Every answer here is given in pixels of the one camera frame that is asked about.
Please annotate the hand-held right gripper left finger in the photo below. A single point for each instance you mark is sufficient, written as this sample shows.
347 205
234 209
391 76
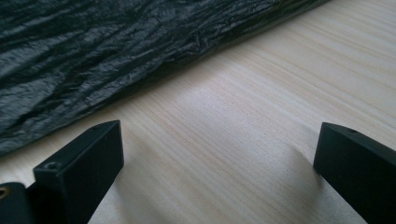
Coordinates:
84 165

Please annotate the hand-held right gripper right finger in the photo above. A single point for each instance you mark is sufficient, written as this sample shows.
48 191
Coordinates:
358 168

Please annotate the black plastic garbage bag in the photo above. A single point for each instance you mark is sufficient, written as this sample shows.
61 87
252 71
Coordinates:
93 46

